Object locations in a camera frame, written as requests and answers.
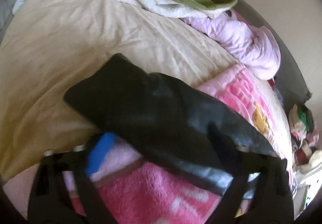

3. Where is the beige quilted bedspread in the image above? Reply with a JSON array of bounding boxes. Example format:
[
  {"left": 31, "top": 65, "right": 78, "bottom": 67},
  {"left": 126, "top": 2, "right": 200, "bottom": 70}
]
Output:
[{"left": 1, "top": 0, "right": 236, "bottom": 181}]

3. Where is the black leather jacket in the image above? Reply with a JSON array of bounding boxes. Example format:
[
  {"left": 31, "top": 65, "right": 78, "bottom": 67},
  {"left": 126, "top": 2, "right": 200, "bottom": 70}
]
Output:
[{"left": 64, "top": 53, "right": 274, "bottom": 196}]

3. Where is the dark green padded headboard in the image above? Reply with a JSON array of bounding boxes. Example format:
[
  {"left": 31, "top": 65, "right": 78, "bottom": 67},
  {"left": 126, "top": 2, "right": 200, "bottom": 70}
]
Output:
[{"left": 234, "top": 0, "right": 312, "bottom": 114}]

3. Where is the pink cartoon bear blanket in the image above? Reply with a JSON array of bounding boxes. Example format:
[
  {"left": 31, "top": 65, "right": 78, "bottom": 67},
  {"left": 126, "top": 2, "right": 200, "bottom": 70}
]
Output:
[{"left": 2, "top": 63, "right": 297, "bottom": 224}]

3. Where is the lilac puffy quilt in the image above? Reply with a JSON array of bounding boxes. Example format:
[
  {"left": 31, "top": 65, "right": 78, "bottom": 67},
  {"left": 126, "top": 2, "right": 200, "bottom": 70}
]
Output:
[{"left": 181, "top": 12, "right": 281, "bottom": 80}]

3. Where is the pile of folded clothes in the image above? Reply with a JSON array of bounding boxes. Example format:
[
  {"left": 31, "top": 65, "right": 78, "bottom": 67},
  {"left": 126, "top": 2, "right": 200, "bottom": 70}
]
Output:
[{"left": 288, "top": 105, "right": 321, "bottom": 186}]

